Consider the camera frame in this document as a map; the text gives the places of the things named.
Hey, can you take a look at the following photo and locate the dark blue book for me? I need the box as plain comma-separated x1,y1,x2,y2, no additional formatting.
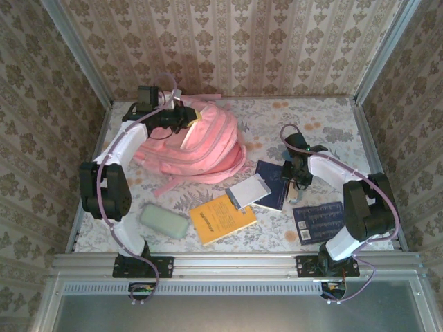
254,160,290,213

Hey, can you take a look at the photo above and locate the pink student backpack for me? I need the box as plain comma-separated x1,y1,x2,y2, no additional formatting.
133,90,248,199

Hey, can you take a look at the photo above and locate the white notebook with blue spine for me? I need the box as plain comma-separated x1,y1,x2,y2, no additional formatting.
224,174,273,211

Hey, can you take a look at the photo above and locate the yellow book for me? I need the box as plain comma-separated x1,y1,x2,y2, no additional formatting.
188,194,258,248

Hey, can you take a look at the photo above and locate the pale green pencil case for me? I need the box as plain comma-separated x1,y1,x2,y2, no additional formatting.
138,203,191,241

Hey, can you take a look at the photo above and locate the dark blue booklet with QR codes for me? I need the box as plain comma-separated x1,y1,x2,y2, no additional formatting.
292,201,345,247

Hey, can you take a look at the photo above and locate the floral patterned table cover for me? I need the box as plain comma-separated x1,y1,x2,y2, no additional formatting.
74,97,395,253

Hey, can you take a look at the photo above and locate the grey metal panel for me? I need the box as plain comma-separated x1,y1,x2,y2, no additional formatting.
34,273,437,332

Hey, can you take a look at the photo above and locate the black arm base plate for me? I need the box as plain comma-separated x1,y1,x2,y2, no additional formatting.
296,255,361,278
112,255,174,279

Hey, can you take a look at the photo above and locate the long aluminium frame rail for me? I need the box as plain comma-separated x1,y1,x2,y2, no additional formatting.
51,251,423,277

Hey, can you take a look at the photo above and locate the black connector box with wires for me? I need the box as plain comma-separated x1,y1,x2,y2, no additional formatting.
127,282,156,302
320,280,347,300

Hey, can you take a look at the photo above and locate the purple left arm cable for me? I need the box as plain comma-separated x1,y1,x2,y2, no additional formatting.
96,72,179,305

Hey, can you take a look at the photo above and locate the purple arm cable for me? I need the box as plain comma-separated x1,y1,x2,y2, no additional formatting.
96,72,179,305
279,123,401,305

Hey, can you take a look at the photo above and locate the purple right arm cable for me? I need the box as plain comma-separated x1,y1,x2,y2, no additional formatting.
279,123,401,305

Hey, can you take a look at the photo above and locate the aluminium frame post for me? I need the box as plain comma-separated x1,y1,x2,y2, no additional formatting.
40,0,114,107
352,0,422,104

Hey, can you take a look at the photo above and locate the slotted grey cable duct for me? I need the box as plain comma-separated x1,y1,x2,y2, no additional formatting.
62,282,325,295

